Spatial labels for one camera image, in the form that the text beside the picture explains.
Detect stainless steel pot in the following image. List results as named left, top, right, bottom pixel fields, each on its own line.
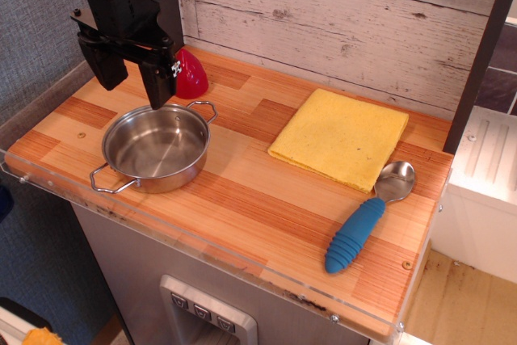
left=90, top=101, right=218, bottom=195

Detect yellow folded cloth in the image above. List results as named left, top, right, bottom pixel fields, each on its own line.
left=268, top=89, right=409, bottom=193

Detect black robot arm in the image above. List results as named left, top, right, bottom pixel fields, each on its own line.
left=71, top=0, right=184, bottom=110

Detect blue-handled metal spoon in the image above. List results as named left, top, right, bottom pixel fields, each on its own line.
left=324, top=161, right=415, bottom=274

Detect clear acrylic edge guard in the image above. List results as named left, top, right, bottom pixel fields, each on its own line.
left=6, top=143, right=452, bottom=344

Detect red toy pepper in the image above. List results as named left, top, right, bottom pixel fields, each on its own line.
left=175, top=48, right=208, bottom=99

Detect yellow object bottom left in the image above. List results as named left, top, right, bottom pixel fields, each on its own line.
left=22, top=328, right=64, bottom=345

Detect silver toy fridge dispenser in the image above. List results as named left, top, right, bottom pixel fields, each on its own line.
left=160, top=275, right=259, bottom=344

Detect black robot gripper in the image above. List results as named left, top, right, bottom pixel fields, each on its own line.
left=72, top=0, right=181, bottom=110

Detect dark right support post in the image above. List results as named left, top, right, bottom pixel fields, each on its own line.
left=443, top=0, right=513, bottom=154

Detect white ribbed toy sink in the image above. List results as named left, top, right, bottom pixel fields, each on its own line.
left=431, top=107, right=516, bottom=282

